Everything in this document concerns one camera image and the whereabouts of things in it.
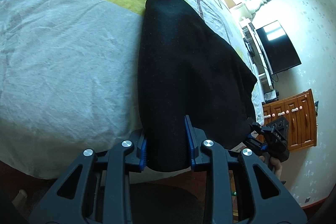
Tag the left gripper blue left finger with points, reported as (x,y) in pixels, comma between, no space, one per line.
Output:
(142,144)

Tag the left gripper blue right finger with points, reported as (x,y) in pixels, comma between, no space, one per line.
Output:
(191,138)

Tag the black pants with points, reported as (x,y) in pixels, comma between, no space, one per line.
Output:
(185,69)

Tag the person's right hand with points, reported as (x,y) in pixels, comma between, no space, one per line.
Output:
(276,166)

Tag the orange wooden cabinet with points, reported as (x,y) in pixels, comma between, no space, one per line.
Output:
(299,110)

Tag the black flat screen television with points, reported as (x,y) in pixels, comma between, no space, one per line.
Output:
(278,49)

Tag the white tv console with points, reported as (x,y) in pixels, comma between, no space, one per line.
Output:
(264,72)

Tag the patterned white bed sheet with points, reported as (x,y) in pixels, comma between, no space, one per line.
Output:
(68,76)

